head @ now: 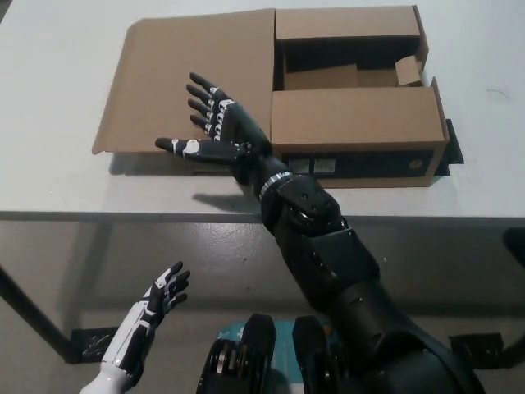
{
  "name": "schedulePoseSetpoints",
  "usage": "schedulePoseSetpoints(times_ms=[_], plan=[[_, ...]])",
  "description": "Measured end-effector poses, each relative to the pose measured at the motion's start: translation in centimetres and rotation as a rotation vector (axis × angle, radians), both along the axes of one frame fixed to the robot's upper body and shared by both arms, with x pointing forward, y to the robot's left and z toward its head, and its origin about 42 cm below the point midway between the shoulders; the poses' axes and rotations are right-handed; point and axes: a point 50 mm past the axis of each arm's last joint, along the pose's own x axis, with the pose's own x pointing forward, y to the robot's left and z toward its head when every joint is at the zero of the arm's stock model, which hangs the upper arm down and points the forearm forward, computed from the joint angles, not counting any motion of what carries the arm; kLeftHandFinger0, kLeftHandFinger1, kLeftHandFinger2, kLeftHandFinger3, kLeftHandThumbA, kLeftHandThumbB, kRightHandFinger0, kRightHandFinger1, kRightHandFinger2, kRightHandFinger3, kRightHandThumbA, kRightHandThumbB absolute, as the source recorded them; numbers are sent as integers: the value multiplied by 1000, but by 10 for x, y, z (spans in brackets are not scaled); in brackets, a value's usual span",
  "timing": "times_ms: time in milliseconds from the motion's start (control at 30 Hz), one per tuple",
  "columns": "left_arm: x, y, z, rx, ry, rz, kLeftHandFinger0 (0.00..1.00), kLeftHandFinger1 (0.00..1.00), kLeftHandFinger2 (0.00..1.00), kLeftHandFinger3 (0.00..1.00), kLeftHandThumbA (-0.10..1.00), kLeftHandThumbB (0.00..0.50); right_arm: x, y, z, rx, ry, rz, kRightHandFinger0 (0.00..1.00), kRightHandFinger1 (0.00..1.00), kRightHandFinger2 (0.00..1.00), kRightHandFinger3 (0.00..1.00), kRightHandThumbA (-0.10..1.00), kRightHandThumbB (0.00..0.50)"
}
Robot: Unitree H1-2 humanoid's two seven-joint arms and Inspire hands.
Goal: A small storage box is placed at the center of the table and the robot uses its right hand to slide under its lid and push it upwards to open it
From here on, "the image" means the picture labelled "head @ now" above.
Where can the brown cardboard storage box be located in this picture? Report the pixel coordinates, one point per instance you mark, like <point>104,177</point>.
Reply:
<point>344,115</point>

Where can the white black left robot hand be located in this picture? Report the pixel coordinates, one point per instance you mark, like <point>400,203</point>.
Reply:
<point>143,316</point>

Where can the black robot legs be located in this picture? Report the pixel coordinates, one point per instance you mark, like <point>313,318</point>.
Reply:
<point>254,353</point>

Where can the black table leg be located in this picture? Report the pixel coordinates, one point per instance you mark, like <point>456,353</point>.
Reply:
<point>37,312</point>

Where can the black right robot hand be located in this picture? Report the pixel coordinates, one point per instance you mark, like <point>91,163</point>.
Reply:
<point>234,135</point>

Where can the small cardboard insert block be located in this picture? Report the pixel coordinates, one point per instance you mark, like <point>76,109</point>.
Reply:
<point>409,71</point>

